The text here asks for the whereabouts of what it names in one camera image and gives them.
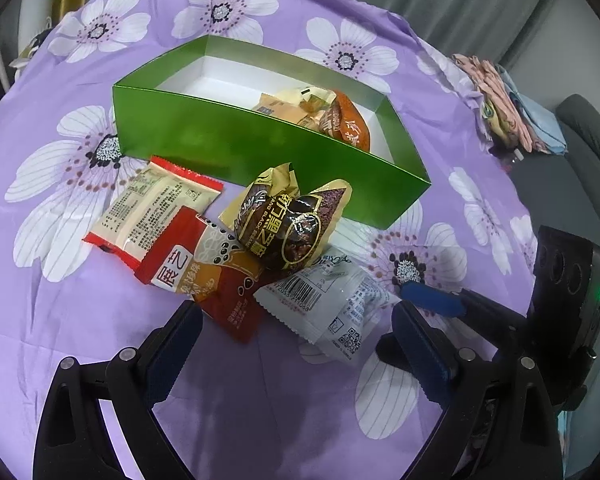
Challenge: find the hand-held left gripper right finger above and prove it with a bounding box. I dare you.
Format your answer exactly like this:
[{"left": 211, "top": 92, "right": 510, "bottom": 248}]
[{"left": 391, "top": 301, "right": 566, "bottom": 480}]

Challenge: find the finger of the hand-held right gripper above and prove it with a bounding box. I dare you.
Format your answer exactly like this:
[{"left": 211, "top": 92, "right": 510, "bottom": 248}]
[
  {"left": 376, "top": 333, "right": 412, "bottom": 367},
  {"left": 399, "top": 282, "right": 531, "bottom": 333}
]

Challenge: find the green cardboard box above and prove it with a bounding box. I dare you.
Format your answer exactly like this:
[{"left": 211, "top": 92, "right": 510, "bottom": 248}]
[{"left": 112, "top": 35, "right": 430, "bottom": 231}]

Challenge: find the purple floral tablecloth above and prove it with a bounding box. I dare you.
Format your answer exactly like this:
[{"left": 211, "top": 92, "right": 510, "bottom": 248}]
[{"left": 0, "top": 0, "right": 546, "bottom": 480}]

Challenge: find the white clear snack packet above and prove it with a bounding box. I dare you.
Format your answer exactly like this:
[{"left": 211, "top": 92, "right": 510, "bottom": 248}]
[{"left": 253, "top": 246, "right": 402, "bottom": 361}]

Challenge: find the dark brown gold snack packet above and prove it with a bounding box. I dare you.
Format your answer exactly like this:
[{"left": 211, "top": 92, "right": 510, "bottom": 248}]
[{"left": 219, "top": 161, "right": 353, "bottom": 272}]

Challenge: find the yellow orange snack packet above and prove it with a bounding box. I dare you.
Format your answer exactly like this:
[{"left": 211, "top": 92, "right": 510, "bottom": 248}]
[{"left": 254, "top": 92, "right": 306, "bottom": 126}]

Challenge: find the red-edged white snack packet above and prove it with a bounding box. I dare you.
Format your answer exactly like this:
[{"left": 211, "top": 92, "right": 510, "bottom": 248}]
[{"left": 84, "top": 155, "right": 225, "bottom": 267}]

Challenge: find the dark cloth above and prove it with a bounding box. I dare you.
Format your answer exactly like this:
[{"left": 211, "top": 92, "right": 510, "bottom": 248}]
[{"left": 487, "top": 142, "right": 525, "bottom": 171}]

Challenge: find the red snack packet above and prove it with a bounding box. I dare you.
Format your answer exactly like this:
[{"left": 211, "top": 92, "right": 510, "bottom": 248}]
[{"left": 134, "top": 206, "right": 268, "bottom": 343}]

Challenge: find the grey sofa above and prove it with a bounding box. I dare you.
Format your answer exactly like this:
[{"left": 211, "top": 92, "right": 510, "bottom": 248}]
[{"left": 507, "top": 62, "right": 600, "bottom": 261}]

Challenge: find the folded light blue cloth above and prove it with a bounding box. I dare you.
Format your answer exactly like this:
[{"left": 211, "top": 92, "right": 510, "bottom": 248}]
[{"left": 497, "top": 62, "right": 568, "bottom": 156}]

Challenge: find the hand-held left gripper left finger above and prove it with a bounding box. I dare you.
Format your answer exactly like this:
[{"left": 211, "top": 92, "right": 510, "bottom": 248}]
[{"left": 32, "top": 300, "right": 203, "bottom": 480}]

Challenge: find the folded pink patterned cloth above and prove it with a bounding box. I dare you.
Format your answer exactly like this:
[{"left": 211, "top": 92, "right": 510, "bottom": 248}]
[{"left": 452, "top": 52, "right": 536, "bottom": 153}]

